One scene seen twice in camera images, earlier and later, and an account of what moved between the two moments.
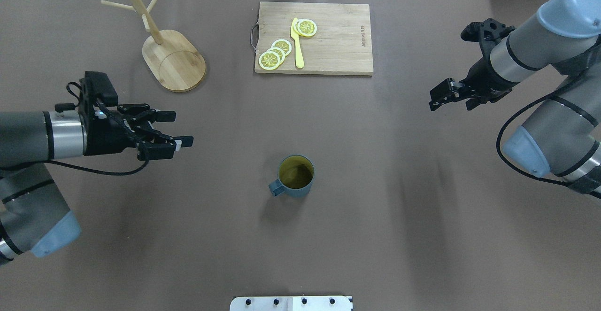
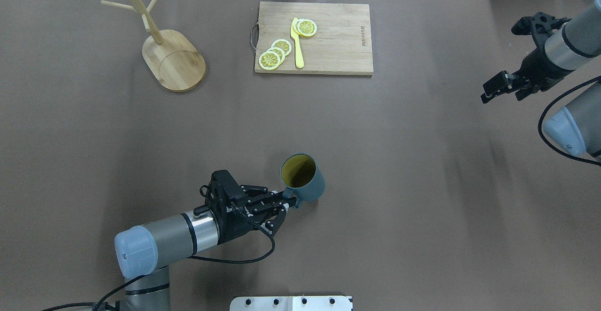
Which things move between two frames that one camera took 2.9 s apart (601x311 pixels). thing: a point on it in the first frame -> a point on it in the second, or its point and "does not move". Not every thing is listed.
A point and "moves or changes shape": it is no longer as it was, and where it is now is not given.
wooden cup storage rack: [174, 61] does not move
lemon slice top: [282, 44] does not move
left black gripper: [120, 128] -> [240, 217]
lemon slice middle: [279, 51] does not move
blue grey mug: [296, 174] moves or changes shape
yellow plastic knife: [299, 58] does not move
